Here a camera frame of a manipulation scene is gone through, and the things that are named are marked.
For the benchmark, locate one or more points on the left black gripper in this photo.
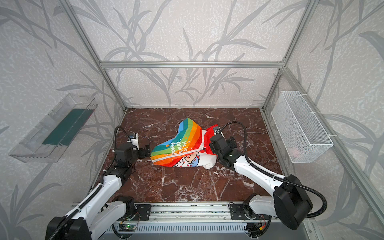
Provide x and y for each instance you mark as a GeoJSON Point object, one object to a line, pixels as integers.
{"type": "Point", "coordinates": [142, 152]}

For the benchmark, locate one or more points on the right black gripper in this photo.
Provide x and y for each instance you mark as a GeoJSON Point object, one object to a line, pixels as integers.
{"type": "Point", "coordinates": [214, 145]}

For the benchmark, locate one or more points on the colourful rainbow kids jacket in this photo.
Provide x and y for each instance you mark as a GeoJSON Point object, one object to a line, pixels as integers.
{"type": "Point", "coordinates": [188, 149]}

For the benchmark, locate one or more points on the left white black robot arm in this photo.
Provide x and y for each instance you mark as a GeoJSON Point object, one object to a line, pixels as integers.
{"type": "Point", "coordinates": [60, 228]}

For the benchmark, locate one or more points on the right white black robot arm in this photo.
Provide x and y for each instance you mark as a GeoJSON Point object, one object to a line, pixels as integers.
{"type": "Point", "coordinates": [286, 201]}

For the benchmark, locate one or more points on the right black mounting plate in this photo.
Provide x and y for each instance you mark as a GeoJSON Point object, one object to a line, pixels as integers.
{"type": "Point", "coordinates": [238, 212]}

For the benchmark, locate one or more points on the black mounting plate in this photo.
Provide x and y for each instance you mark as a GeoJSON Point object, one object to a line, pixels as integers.
{"type": "Point", "coordinates": [139, 212]}
{"type": "Point", "coordinates": [238, 212]}

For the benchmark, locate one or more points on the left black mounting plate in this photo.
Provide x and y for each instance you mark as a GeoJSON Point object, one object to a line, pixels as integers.
{"type": "Point", "coordinates": [139, 212]}

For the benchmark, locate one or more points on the pink object in basket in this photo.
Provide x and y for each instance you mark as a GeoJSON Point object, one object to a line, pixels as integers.
{"type": "Point", "coordinates": [296, 153]}

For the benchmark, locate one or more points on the left green circuit board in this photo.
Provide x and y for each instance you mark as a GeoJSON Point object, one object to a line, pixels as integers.
{"type": "Point", "coordinates": [127, 227]}

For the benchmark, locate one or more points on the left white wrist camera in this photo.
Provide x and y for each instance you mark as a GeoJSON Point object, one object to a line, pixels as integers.
{"type": "Point", "coordinates": [133, 138]}

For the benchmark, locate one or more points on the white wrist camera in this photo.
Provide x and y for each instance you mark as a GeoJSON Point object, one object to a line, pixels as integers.
{"type": "Point", "coordinates": [217, 130]}
{"type": "Point", "coordinates": [133, 138]}

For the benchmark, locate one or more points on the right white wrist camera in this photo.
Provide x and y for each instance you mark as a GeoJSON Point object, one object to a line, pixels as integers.
{"type": "Point", "coordinates": [217, 130]}

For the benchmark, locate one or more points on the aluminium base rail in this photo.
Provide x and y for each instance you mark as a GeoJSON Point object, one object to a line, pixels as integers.
{"type": "Point", "coordinates": [187, 213]}

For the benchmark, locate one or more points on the clear plastic wall tray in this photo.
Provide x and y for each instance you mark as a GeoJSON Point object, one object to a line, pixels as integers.
{"type": "Point", "coordinates": [47, 142]}

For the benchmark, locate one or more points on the white wire mesh basket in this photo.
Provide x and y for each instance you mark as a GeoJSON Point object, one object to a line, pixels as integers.
{"type": "Point", "coordinates": [299, 127]}

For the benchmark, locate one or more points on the right circuit board with wires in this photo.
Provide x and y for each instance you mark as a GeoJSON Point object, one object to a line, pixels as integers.
{"type": "Point", "coordinates": [254, 230]}

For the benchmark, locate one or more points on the aluminium frame of enclosure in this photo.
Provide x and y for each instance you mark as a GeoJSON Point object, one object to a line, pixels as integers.
{"type": "Point", "coordinates": [372, 197]}

